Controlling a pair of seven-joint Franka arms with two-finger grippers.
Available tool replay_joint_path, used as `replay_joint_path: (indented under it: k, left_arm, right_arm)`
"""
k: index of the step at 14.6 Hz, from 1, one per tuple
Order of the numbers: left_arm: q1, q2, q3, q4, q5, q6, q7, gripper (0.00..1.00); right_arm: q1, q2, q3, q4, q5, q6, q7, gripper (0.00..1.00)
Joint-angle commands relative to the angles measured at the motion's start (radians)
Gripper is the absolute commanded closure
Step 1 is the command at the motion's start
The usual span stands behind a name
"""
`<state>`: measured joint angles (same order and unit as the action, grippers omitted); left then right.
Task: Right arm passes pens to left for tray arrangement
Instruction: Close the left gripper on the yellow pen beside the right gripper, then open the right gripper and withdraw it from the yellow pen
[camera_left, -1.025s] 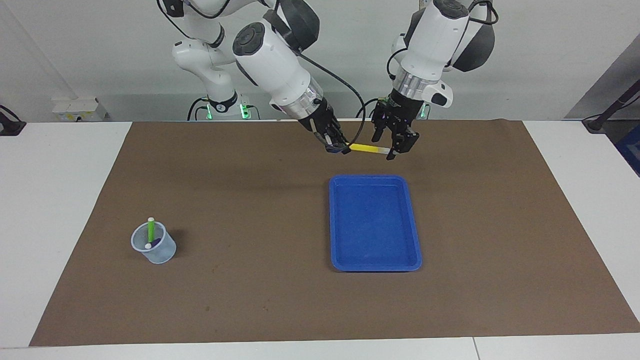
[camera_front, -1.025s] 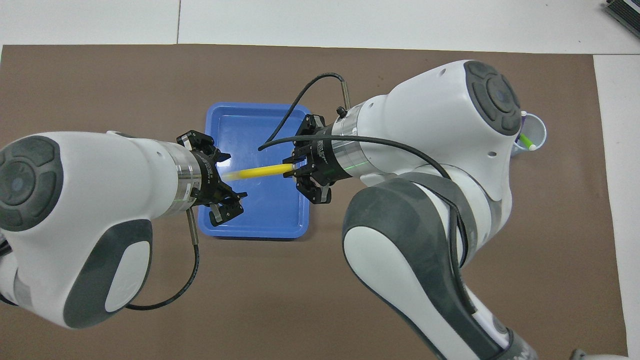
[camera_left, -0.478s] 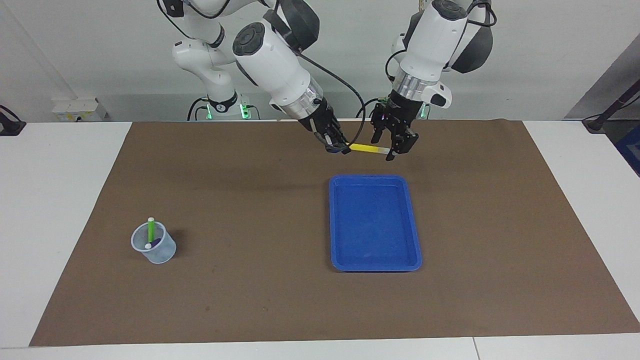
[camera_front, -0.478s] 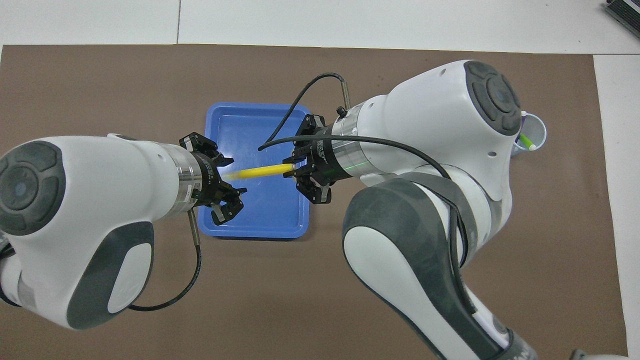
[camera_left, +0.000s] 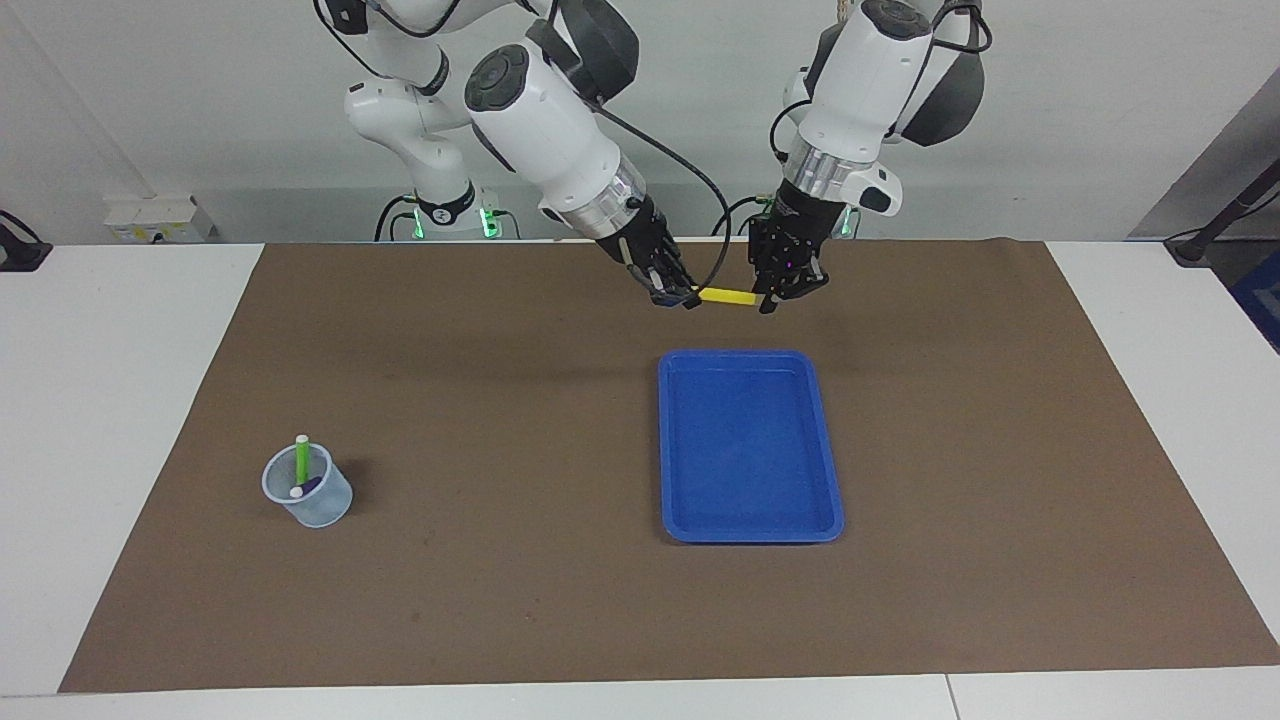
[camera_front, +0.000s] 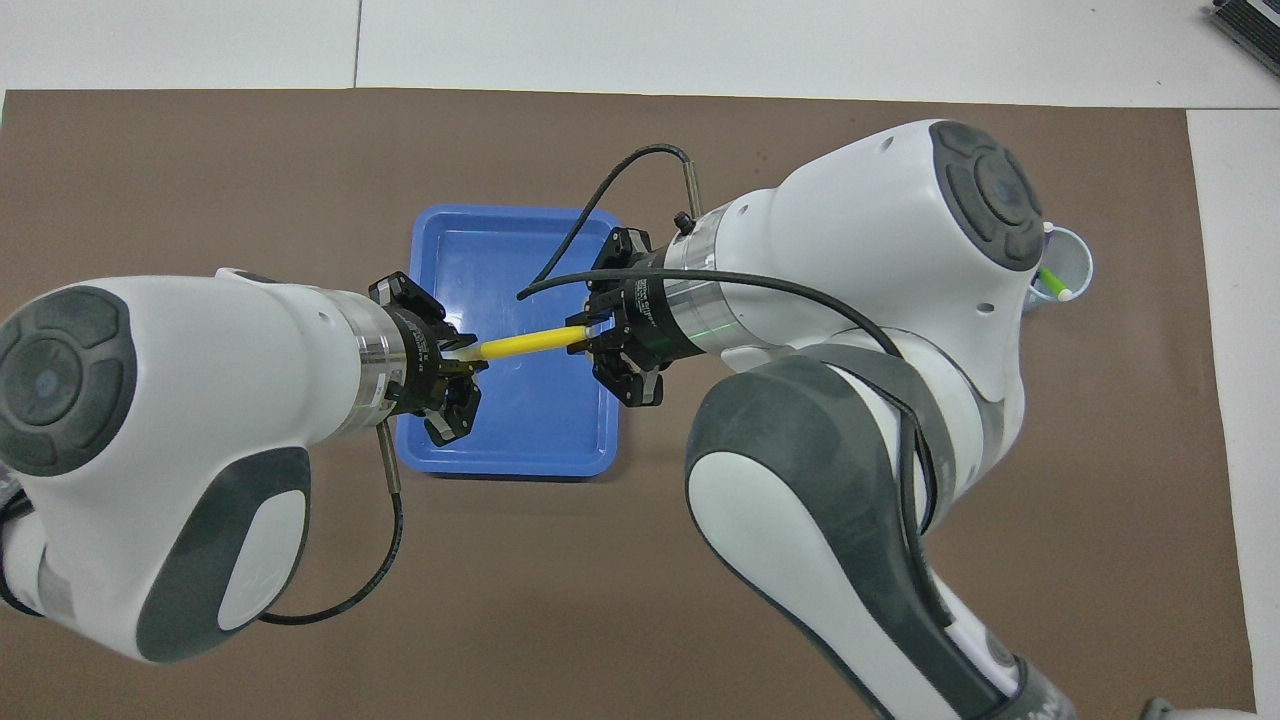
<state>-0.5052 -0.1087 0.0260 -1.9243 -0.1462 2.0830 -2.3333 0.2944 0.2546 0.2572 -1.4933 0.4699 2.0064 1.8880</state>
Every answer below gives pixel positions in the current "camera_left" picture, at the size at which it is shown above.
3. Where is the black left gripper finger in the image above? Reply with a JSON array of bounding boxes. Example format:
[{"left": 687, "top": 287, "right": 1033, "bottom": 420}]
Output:
[
  {"left": 752, "top": 260, "right": 791, "bottom": 315},
  {"left": 788, "top": 255, "right": 830, "bottom": 301}
]

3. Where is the blue plastic tray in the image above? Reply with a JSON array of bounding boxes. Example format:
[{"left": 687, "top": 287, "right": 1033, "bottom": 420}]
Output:
[{"left": 657, "top": 348, "right": 846, "bottom": 545}]

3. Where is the brown table mat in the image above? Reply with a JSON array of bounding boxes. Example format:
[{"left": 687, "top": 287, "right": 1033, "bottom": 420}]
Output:
[{"left": 58, "top": 238, "right": 1280, "bottom": 694}]

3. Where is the translucent plastic cup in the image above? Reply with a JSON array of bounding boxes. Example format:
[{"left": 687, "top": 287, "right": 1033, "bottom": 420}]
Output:
[{"left": 261, "top": 443, "right": 353, "bottom": 529}]

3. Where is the black stand pole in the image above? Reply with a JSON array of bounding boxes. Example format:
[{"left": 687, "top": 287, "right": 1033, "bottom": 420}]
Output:
[{"left": 1165, "top": 158, "right": 1280, "bottom": 269}]

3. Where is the blue box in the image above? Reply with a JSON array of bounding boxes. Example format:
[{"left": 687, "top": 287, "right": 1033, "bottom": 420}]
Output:
[{"left": 1228, "top": 250, "right": 1280, "bottom": 356}]

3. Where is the black table clamp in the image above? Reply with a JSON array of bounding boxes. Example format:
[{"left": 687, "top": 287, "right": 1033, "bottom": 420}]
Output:
[{"left": 0, "top": 210, "right": 53, "bottom": 273}]

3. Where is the black left base cable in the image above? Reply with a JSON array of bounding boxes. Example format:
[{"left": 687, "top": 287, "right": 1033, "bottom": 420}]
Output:
[{"left": 712, "top": 193, "right": 779, "bottom": 238}]

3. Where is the black base cable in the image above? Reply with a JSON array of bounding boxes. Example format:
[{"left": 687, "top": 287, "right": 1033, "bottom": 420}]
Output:
[
  {"left": 375, "top": 193, "right": 419, "bottom": 242},
  {"left": 712, "top": 193, "right": 779, "bottom": 238}
]

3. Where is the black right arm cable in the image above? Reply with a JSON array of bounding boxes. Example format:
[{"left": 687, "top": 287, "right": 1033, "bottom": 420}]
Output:
[{"left": 598, "top": 105, "right": 732, "bottom": 293}]

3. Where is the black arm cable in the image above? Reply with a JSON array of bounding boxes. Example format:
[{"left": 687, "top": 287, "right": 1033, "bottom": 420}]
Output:
[
  {"left": 598, "top": 105, "right": 732, "bottom": 293},
  {"left": 768, "top": 0, "right": 993, "bottom": 171}
]

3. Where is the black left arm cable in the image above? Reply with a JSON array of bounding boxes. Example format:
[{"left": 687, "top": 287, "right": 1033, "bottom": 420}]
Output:
[{"left": 768, "top": 0, "right": 993, "bottom": 171}]

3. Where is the black right base cable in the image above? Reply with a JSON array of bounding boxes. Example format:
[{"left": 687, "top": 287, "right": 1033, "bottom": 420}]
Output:
[{"left": 375, "top": 193, "right": 419, "bottom": 242}]

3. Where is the white wall socket box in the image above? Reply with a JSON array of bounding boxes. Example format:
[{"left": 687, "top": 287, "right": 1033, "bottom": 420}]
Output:
[{"left": 103, "top": 195, "right": 214, "bottom": 244}]

